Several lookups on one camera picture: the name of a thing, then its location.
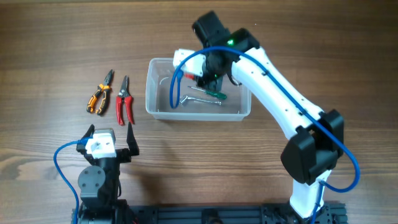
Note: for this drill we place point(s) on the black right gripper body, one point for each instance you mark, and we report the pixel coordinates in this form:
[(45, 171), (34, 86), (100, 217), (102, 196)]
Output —
[(211, 78)]

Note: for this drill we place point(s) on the red handled shears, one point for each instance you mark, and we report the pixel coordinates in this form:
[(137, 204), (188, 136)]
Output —
[(124, 98)]

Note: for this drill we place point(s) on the green handled screwdriver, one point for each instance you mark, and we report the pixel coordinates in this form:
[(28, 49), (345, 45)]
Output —
[(218, 95)]

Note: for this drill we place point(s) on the orange black long-nose pliers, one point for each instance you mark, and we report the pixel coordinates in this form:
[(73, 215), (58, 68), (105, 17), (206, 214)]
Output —
[(99, 101)]

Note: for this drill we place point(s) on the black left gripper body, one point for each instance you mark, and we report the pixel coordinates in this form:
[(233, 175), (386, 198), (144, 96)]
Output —
[(122, 154)]

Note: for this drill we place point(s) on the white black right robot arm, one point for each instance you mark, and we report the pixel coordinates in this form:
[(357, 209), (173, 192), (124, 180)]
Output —
[(315, 138)]

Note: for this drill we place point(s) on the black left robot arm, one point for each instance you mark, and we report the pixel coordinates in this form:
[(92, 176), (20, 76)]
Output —
[(99, 183)]

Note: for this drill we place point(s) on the clear plastic container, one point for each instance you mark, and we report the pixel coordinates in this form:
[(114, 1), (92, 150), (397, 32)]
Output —
[(235, 108)]

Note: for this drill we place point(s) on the silver socket wrench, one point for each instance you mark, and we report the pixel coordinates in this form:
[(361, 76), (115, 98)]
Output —
[(185, 99)]

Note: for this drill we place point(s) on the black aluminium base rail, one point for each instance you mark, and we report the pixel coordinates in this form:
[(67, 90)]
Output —
[(330, 213)]

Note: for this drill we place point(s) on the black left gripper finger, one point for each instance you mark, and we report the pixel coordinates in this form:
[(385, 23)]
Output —
[(89, 133), (131, 141)]

